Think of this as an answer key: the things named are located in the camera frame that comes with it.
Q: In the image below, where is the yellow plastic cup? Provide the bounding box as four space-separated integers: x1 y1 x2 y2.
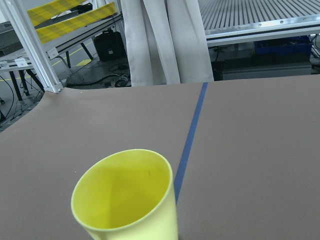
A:
70 149 179 240

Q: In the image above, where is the white curtain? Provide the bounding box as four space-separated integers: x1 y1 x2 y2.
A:
120 0 214 87

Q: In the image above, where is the black equipment case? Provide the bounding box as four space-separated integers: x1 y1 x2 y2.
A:
93 29 127 62

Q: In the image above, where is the blue storage crate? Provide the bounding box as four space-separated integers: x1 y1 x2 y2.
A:
254 35 313 58

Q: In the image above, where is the aluminium frame post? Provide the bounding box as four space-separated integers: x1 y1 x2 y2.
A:
0 0 63 94

